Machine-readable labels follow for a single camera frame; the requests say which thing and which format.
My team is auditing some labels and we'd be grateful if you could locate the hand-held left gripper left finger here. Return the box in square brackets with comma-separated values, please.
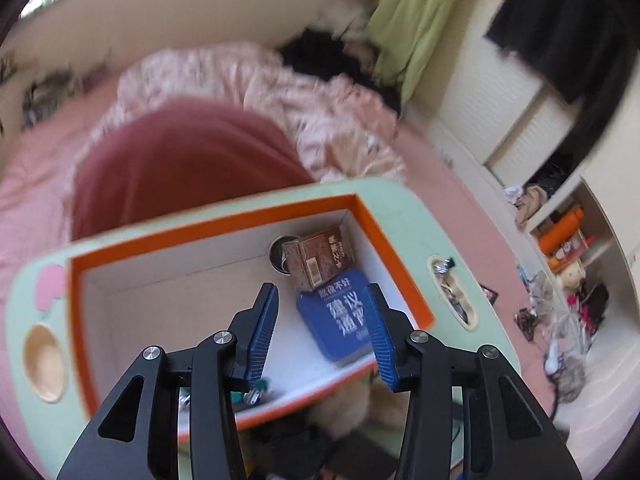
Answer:
[57, 282, 281, 480]

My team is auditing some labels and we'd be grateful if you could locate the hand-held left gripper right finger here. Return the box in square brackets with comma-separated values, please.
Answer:
[362, 282, 583, 480]

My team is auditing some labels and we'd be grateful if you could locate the blue packet with white text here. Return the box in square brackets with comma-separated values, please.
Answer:
[296, 267, 383, 368]

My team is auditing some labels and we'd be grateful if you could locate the orange cardboard box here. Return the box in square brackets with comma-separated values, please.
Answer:
[70, 192, 435, 443]

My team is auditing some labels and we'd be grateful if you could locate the light green desktop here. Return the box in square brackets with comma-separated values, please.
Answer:
[5, 177, 523, 480]

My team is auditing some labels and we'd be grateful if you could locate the beige fluffy pompom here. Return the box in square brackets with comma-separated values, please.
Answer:
[307, 375, 407, 441]

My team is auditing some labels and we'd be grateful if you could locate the round black tin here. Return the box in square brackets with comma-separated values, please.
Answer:
[268, 234, 301, 277]

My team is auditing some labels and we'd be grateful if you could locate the small brown box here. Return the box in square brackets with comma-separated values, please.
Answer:
[281, 228, 357, 292]

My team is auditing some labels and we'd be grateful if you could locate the dark pink pillow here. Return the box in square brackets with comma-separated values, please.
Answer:
[70, 100, 316, 241]

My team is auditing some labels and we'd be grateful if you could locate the beige clothes heap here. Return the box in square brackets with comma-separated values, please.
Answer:
[502, 185, 551, 231]

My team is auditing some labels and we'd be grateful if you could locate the orange bottle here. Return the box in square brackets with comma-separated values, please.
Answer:
[537, 207, 586, 256]

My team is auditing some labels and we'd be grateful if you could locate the pink floral quilt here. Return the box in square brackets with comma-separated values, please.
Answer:
[82, 42, 408, 183]

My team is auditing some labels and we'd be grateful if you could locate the white shelf unit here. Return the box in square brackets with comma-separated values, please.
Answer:
[525, 150, 640, 311]

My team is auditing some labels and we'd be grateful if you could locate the pink bed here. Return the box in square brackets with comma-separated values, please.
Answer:
[0, 75, 551, 461]

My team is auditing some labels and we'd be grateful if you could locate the black clothing pile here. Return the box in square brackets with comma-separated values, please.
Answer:
[277, 27, 403, 116]

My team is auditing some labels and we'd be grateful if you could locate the light green curtain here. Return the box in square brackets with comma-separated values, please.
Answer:
[367, 0, 473, 103]

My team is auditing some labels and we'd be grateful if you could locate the black hanging garment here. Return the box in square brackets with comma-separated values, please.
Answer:
[485, 0, 636, 161]

